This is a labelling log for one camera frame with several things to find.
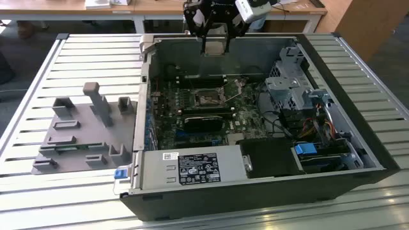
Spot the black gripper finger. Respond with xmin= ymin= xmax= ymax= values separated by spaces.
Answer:
xmin=223 ymin=14 xmax=250 ymax=54
xmin=182 ymin=1 xmax=210 ymax=55

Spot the silver CPU with green rim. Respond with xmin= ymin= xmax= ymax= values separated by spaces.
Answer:
xmin=203 ymin=41 xmax=226 ymax=57

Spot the metal socket cover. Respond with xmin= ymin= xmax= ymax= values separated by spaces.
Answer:
xmin=222 ymin=76 xmax=249 ymax=103

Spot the CPU socket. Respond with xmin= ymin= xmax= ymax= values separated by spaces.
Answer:
xmin=189 ymin=87 xmax=226 ymax=109

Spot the pale blue teach pendant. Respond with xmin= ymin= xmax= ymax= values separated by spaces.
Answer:
xmin=247 ymin=18 xmax=266 ymax=33

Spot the wooden desk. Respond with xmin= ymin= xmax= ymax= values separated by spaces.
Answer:
xmin=133 ymin=0 xmax=329 ymax=34
xmin=0 ymin=0 xmax=143 ymax=33

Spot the metal drive cage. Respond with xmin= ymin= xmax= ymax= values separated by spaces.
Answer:
xmin=263 ymin=46 xmax=330 ymax=111

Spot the green motherboard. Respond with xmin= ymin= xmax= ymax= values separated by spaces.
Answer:
xmin=149 ymin=74 xmax=269 ymax=150

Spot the wooden cabinet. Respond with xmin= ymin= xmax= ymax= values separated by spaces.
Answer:
xmin=314 ymin=0 xmax=409 ymax=62

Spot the black graphics card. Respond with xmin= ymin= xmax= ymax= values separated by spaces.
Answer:
xmin=182 ymin=115 xmax=223 ymax=134

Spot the blue disk carrier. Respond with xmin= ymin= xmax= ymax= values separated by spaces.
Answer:
xmin=293 ymin=142 xmax=318 ymax=157

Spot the grey parts rack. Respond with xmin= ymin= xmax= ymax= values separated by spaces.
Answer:
xmin=30 ymin=81 xmax=138 ymax=175

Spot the green RAM stick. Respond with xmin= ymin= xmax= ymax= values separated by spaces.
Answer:
xmin=56 ymin=143 xmax=105 ymax=152

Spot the grey power supply unit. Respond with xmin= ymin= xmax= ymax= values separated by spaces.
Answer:
xmin=135 ymin=149 xmax=253 ymax=190

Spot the open black PC case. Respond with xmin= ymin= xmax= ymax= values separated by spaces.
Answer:
xmin=118 ymin=33 xmax=402 ymax=222

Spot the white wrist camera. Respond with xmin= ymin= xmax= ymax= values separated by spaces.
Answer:
xmin=235 ymin=0 xmax=271 ymax=24

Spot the coloured power wire bundle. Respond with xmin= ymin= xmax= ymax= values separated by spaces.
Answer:
xmin=299 ymin=103 xmax=338 ymax=144

